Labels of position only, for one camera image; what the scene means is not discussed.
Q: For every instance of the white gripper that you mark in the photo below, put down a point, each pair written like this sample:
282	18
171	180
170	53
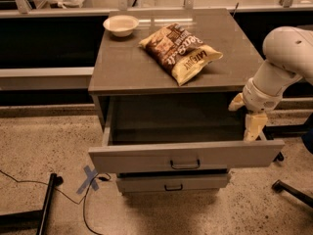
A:
259	99

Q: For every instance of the grey top drawer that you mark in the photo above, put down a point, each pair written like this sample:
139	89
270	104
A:
178	132

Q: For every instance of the grey drawer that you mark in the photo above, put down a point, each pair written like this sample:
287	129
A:
142	182
178	132

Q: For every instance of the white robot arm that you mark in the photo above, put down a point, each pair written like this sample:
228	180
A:
288	54

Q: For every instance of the grey bottom drawer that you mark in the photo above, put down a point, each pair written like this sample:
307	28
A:
142	182

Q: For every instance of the grey drawer cabinet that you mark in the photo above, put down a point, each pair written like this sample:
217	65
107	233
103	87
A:
125	69

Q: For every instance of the black stand leg right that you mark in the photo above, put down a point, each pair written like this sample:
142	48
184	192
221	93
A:
270	133

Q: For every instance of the black stand leg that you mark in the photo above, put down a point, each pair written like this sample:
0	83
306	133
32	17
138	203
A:
32	219
270	133

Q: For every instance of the black chair base leg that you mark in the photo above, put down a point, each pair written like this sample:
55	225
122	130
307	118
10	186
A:
279	186

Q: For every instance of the brown yellow chip bag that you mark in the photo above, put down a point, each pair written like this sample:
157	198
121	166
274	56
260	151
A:
181	54

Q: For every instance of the white paper bowl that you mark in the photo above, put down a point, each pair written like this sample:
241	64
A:
121	25

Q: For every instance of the blue tape cross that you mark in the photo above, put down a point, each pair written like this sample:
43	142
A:
91	174

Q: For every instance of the black stand leg left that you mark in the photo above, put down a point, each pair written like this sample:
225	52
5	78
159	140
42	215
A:
32	219

